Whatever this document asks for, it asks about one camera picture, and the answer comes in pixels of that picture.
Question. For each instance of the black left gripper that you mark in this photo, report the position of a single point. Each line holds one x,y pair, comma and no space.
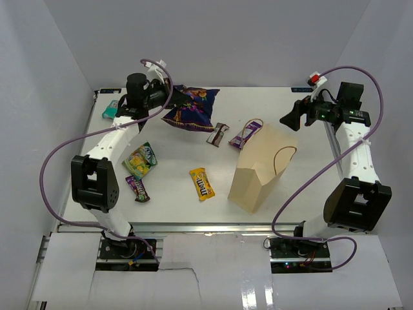
165,86

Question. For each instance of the yellow M&M's packet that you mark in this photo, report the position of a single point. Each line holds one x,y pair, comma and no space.
202,184

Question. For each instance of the dark blue logo sticker left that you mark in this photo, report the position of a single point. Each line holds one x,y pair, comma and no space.
110,90

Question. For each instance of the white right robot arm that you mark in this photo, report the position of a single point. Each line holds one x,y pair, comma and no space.
360,199

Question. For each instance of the purple Fox's candy bag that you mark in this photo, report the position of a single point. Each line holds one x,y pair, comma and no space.
251,127

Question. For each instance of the dark blue logo sticker right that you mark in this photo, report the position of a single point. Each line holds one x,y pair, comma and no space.
301,89

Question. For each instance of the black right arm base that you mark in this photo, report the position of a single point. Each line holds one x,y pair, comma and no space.
297,257

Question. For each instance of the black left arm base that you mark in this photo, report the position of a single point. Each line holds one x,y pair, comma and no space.
111,249

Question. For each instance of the green Fox's candy bag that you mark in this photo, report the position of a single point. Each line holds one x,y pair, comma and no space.
141,161

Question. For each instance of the brown paper bag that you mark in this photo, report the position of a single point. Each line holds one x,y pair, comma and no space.
261,163

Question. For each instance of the dark blue logo sticker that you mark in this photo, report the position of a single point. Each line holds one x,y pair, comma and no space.
110,90
301,89

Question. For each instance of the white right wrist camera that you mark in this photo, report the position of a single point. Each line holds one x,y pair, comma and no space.
316,82

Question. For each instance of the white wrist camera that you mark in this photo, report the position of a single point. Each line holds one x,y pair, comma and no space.
316,82
153,71

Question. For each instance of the dark blue chips bag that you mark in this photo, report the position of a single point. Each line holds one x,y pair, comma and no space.
193,108

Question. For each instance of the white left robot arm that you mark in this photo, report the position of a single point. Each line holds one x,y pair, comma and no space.
94,182

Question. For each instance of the teal tissue packet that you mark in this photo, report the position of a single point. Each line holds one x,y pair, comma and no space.
111,110

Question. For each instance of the brown chocolate bar wrapper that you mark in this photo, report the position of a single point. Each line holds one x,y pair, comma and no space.
216,136

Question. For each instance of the brown M&M's packet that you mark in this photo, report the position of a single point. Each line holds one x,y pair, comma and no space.
138,188

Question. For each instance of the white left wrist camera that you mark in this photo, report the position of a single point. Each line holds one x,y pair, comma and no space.
153,71

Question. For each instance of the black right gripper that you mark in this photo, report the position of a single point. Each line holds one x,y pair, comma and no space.
293,120

